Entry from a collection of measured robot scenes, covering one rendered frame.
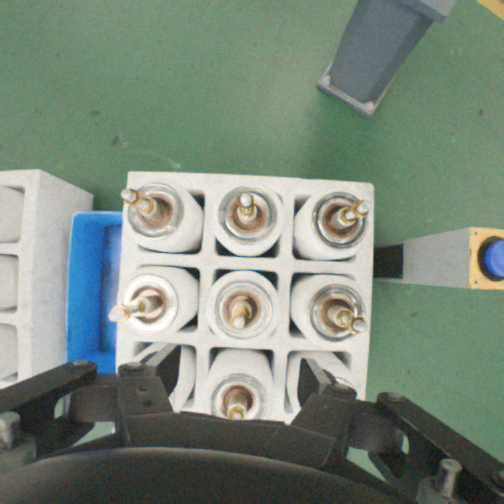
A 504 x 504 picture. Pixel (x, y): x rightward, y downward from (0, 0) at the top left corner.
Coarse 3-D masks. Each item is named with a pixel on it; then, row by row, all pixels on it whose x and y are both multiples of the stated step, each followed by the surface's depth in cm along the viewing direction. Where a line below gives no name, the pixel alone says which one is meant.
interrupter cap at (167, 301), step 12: (144, 276) 35; (156, 276) 35; (132, 288) 35; (144, 288) 35; (156, 288) 35; (168, 288) 35; (120, 300) 35; (132, 300) 35; (168, 300) 35; (156, 312) 35; (168, 312) 35; (132, 324) 35; (144, 324) 35; (156, 324) 35; (168, 324) 35
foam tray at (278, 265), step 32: (192, 192) 45; (288, 192) 43; (288, 224) 43; (128, 256) 43; (160, 256) 43; (192, 256) 43; (224, 256) 43; (288, 256) 43; (352, 256) 45; (288, 288) 43; (192, 320) 52; (288, 320) 42; (128, 352) 42; (352, 352) 42; (288, 416) 41
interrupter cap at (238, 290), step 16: (224, 288) 35; (240, 288) 35; (256, 288) 35; (224, 304) 35; (256, 304) 35; (272, 304) 35; (224, 320) 35; (256, 320) 35; (240, 336) 35; (256, 336) 35
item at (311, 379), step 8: (304, 360) 14; (312, 360) 14; (304, 368) 13; (312, 368) 13; (320, 368) 13; (304, 376) 13; (312, 376) 12; (320, 376) 12; (304, 384) 13; (312, 384) 11; (320, 384) 11; (304, 392) 13; (312, 392) 11; (320, 392) 11; (304, 400) 12
